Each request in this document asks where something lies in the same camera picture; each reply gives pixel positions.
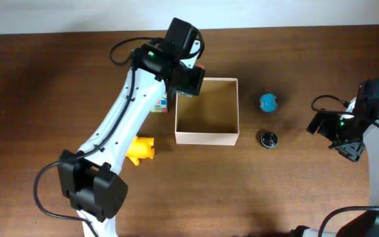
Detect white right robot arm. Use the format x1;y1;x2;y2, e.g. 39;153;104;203
290;95;379;237

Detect multicolour puzzle cube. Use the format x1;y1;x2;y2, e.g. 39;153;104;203
151;96;168;113

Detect yellow toy animal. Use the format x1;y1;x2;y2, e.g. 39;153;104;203
126;136;155;166

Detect blue toy ball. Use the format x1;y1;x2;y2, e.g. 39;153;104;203
259;93;278;113

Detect round black tin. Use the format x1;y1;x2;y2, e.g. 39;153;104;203
260;132;278;149

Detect pink cardboard box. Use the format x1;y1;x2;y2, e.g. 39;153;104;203
174;78;240;146

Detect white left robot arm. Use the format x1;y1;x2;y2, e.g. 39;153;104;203
56;40;205;236

